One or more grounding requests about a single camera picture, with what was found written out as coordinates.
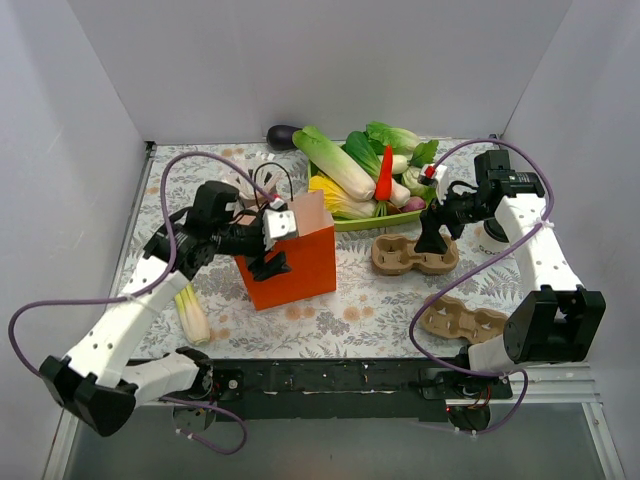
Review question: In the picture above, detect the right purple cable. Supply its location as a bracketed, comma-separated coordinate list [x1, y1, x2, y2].
[408, 137, 556, 436]

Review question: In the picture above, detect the floral tablecloth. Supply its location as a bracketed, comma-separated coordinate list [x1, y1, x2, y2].
[122, 144, 525, 358]

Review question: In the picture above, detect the black plastic cup lid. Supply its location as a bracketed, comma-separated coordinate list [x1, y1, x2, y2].
[483, 219, 509, 244]

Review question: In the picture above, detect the purple onion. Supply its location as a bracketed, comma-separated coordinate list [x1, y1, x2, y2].
[401, 196, 426, 213]

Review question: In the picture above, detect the dark purple eggplant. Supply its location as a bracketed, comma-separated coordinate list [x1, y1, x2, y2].
[266, 124, 300, 151]

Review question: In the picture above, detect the white paper coffee cup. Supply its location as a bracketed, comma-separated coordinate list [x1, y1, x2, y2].
[478, 232, 510, 257]

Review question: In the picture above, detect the white radish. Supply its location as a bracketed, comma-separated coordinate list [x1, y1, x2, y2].
[372, 154, 412, 208]

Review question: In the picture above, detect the napa cabbage long green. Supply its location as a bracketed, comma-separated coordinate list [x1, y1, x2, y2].
[292, 126, 375, 201]

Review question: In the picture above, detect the green celery stalk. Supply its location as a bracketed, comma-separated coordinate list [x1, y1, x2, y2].
[174, 283, 210, 346]

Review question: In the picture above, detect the aluminium frame rail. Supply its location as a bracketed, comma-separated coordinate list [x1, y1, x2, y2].
[62, 362, 604, 407]

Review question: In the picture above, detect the yellow cabbage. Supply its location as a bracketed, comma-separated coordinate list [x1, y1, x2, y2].
[309, 175, 376, 220]

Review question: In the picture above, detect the bok choy dark green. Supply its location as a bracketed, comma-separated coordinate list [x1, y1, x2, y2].
[342, 131, 382, 181]

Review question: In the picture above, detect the orange carrot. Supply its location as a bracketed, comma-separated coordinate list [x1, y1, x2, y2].
[374, 145, 393, 202]

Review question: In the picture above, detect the green plastic basket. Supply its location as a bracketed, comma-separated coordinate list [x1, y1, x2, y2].
[308, 161, 436, 231]

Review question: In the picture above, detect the purple cable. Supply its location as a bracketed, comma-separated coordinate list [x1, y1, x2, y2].
[408, 137, 556, 436]
[7, 151, 281, 455]

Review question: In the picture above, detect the pale green round cabbage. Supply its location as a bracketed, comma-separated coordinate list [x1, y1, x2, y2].
[401, 166, 432, 200]

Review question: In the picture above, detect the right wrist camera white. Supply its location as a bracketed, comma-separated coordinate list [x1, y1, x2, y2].
[418, 164, 450, 202]

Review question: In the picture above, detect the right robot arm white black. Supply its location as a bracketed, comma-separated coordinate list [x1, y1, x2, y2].
[416, 143, 606, 398]

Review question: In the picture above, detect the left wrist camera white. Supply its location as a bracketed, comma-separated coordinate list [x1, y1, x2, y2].
[263, 209, 298, 244]

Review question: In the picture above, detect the cardboard cup carrier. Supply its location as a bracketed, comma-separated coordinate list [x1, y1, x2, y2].
[371, 234, 459, 276]
[418, 295, 508, 345]

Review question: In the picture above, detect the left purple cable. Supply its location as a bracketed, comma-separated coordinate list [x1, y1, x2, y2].
[7, 151, 281, 455]

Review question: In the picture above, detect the leafy green herb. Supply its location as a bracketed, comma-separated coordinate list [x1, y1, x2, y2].
[409, 139, 439, 168]

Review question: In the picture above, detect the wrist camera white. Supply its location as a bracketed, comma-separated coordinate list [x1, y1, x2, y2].
[263, 209, 298, 244]
[418, 164, 450, 202]

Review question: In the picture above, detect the orange paper bag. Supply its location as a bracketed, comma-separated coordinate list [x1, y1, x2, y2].
[235, 190, 337, 311]

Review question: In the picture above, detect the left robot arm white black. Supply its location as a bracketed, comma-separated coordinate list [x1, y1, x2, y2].
[39, 181, 298, 437]

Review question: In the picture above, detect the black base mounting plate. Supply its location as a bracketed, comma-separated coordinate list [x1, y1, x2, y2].
[154, 357, 515, 424]

